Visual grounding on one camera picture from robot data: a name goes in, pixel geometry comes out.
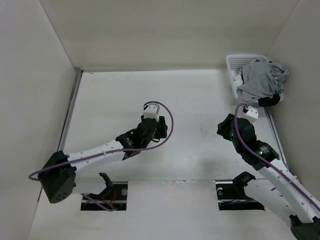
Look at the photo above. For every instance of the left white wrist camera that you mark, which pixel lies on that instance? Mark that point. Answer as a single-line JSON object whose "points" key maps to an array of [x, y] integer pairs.
{"points": [[151, 111]]}

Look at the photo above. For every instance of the grey tank top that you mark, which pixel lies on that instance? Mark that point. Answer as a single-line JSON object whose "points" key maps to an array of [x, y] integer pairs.
{"points": [[261, 79]]}

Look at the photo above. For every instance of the white garment in basket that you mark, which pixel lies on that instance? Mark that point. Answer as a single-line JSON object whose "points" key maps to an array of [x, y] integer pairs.
{"points": [[238, 80]]}

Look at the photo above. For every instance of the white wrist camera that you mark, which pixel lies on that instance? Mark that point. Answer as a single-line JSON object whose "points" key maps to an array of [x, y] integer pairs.
{"points": [[250, 113], [151, 111]]}

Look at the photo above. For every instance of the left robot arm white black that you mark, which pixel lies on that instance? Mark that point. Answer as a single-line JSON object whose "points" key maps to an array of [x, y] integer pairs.
{"points": [[62, 175]]}

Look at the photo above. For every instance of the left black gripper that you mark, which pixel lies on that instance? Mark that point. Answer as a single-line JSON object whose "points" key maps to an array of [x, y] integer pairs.
{"points": [[161, 129]]}

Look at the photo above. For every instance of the white plastic laundry basket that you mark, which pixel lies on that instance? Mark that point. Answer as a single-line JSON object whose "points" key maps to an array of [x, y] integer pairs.
{"points": [[235, 61]]}

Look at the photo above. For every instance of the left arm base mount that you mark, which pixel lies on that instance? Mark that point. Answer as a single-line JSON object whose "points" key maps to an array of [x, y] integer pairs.
{"points": [[113, 195]]}

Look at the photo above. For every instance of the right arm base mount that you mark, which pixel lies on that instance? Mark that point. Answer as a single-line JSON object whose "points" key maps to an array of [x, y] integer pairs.
{"points": [[231, 194]]}

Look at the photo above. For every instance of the black tank top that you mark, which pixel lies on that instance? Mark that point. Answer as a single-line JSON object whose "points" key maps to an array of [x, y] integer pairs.
{"points": [[269, 101]]}

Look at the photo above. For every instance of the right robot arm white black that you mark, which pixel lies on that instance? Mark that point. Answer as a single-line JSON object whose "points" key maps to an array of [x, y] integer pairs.
{"points": [[290, 201]]}

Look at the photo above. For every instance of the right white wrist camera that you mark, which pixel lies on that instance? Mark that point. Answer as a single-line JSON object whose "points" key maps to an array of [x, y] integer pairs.
{"points": [[250, 113]]}

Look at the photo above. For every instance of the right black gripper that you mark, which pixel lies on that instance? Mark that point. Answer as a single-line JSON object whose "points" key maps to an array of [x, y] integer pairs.
{"points": [[224, 126]]}

